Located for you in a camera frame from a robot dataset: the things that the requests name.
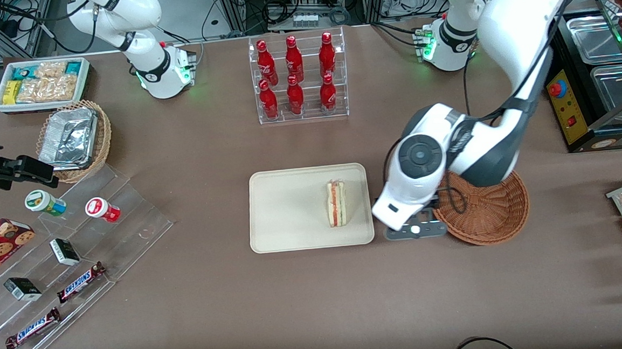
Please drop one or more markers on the triangular sandwich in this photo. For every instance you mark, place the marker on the triangular sandwich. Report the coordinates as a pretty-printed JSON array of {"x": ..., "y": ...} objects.
[{"x": 337, "y": 205}]

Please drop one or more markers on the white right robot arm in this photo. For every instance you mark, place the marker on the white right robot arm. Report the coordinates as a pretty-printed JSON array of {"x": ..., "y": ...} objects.
[{"x": 117, "y": 13}]

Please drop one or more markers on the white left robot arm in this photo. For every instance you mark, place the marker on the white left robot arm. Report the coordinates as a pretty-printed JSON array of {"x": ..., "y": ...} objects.
[{"x": 517, "y": 21}]

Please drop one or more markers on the oval light wicker basket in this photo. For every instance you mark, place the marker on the oval light wicker basket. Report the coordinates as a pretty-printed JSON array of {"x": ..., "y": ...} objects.
[{"x": 102, "y": 138}]

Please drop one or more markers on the round brown wicker basket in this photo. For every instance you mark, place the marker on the round brown wicker basket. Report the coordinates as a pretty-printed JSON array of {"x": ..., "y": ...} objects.
[{"x": 492, "y": 217}]

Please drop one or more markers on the beige rectangular tray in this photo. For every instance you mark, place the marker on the beige rectangular tray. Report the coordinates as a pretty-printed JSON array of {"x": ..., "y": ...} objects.
[{"x": 291, "y": 208}]

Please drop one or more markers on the green lid yogurt cup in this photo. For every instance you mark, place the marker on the green lid yogurt cup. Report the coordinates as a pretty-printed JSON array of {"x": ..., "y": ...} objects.
[{"x": 40, "y": 201}]

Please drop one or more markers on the aluminium foil container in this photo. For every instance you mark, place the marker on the aluminium foil container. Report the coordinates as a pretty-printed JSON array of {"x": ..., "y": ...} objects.
[{"x": 68, "y": 138}]

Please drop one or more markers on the white plastic snack bin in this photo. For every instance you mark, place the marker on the white plastic snack bin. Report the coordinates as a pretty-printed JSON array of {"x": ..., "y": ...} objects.
[{"x": 2, "y": 107}]

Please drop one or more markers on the red lid yogurt cup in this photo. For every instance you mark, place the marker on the red lid yogurt cup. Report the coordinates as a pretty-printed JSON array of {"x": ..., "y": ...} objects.
[{"x": 98, "y": 208}]

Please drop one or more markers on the yellow snack packet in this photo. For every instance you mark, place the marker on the yellow snack packet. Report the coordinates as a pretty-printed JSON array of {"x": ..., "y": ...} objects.
[{"x": 11, "y": 93}]

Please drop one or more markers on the clear bag of crackers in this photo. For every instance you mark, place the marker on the clear bag of crackers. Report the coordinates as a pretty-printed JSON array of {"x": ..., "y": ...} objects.
[
  {"x": 61, "y": 88},
  {"x": 51, "y": 69},
  {"x": 30, "y": 92}
]

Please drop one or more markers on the small black carton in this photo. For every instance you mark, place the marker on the small black carton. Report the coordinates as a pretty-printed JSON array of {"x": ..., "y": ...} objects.
[
  {"x": 22, "y": 289},
  {"x": 64, "y": 251}
]

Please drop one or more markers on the teal snack packet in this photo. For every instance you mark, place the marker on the teal snack packet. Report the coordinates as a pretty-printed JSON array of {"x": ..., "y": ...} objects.
[
  {"x": 21, "y": 72},
  {"x": 73, "y": 67}
]

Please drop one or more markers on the clear acrylic stepped stand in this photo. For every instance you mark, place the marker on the clear acrylic stepped stand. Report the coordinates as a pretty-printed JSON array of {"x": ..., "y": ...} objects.
[{"x": 131, "y": 228}]

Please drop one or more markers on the Snickers chocolate bar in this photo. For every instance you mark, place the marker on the Snickers chocolate bar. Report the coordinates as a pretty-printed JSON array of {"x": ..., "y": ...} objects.
[
  {"x": 33, "y": 328},
  {"x": 80, "y": 282}
]

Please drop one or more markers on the clear acrylic bottle rack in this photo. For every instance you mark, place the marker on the clear acrylic bottle rack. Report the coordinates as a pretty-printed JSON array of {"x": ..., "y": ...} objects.
[{"x": 310, "y": 118}]

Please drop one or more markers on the red cola bottle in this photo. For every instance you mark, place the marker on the red cola bottle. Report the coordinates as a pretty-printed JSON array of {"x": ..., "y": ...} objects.
[
  {"x": 295, "y": 100},
  {"x": 266, "y": 64},
  {"x": 327, "y": 55},
  {"x": 269, "y": 104},
  {"x": 328, "y": 97},
  {"x": 293, "y": 59}
]

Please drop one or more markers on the black hot food display case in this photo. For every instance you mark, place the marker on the black hot food display case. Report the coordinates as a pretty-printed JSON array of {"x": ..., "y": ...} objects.
[{"x": 569, "y": 107}]

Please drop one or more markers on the red emergency stop button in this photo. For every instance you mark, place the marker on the red emergency stop button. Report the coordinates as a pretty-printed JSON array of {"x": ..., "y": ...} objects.
[{"x": 557, "y": 89}]

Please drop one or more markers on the white power strip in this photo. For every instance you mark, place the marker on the white power strip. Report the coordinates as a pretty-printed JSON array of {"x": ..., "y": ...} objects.
[{"x": 305, "y": 20}]

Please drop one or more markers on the stainless steel food pan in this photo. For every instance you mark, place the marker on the stainless steel food pan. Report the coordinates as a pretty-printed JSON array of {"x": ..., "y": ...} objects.
[
  {"x": 597, "y": 41},
  {"x": 613, "y": 86}
]

